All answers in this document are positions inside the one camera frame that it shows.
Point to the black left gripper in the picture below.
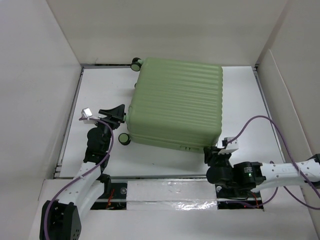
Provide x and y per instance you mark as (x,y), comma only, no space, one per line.
(117,112)

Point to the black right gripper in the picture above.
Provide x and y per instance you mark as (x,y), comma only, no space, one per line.
(212,153)

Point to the green hard-shell suitcase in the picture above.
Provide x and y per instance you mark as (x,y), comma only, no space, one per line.
(176,104)

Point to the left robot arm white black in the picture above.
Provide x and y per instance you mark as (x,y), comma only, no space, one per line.
(61,217)

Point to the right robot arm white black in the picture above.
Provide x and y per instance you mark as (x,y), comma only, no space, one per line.
(257,176)

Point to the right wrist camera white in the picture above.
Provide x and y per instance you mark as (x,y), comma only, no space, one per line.
(230,145)

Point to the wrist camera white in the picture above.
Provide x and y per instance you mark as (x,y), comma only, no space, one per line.
(87,116)
(230,145)

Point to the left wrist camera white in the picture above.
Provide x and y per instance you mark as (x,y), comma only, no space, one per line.
(87,116)

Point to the metal base rail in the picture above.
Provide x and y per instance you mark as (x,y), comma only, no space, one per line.
(144,195)

